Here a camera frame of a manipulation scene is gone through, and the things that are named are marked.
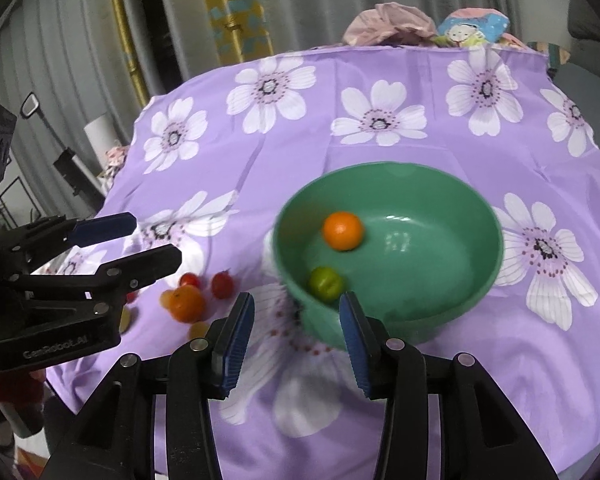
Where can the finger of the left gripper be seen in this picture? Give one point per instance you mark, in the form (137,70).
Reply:
(88,232)
(133,272)

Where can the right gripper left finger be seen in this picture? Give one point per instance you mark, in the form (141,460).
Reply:
(204,369)

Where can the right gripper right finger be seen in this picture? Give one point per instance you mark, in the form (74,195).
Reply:
(389,369)

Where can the small yellow-brown fruit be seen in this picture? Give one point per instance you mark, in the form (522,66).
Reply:
(198,330)
(166,298)

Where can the person's left hand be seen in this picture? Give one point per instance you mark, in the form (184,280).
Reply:
(22,389)

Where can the red cherry tomato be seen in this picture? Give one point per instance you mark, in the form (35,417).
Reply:
(222,285)
(190,279)

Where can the orange tangerine on cloth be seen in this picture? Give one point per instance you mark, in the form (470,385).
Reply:
(187,304)

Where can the white paper roll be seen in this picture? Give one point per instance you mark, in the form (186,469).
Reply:
(102,135)

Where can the green fruit in bowl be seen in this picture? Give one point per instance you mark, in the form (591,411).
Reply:
(326,284)

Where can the purple floral tablecloth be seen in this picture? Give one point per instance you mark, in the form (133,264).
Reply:
(213,162)

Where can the orange tangerine in bowl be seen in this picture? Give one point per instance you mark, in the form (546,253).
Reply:
(343,231)

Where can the pink crumpled cloth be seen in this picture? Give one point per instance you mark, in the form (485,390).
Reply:
(390,23)

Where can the cartoon print pillow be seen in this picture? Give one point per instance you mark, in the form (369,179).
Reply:
(471,27)

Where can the grey sofa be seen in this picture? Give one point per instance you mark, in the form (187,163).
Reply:
(579,78)

